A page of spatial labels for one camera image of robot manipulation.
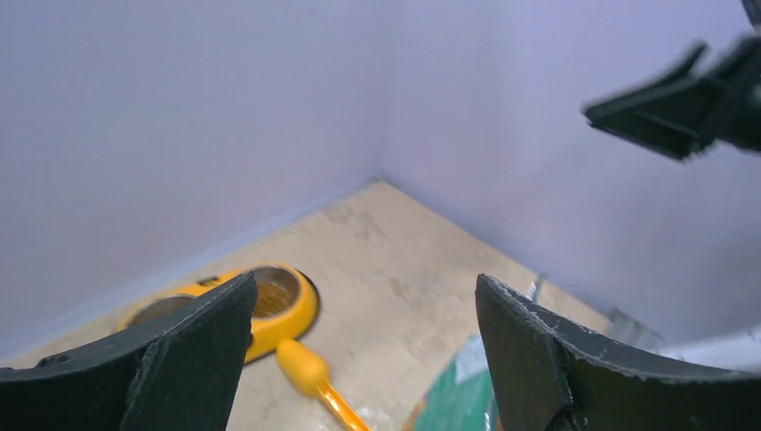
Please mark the yellow plastic scoop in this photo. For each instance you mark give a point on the yellow plastic scoop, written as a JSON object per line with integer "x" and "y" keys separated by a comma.
{"x": 309, "y": 374}

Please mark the green dog food bag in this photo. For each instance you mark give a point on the green dog food bag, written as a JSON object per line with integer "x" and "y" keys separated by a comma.
{"x": 461, "y": 398}

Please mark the yellow double pet bowl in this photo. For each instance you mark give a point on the yellow double pet bowl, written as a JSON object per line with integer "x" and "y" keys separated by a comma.
{"x": 287, "y": 306}

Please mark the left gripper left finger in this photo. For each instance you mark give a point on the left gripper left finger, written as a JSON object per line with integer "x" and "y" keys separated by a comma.
{"x": 179, "y": 371}

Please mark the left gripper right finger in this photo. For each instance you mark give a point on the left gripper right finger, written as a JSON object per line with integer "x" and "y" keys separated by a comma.
{"x": 550, "y": 373}

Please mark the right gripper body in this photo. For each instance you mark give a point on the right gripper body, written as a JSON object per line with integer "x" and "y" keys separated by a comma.
{"x": 735, "y": 115}

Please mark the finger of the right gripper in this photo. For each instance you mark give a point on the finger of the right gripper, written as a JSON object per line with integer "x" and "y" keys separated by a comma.
{"x": 677, "y": 114}

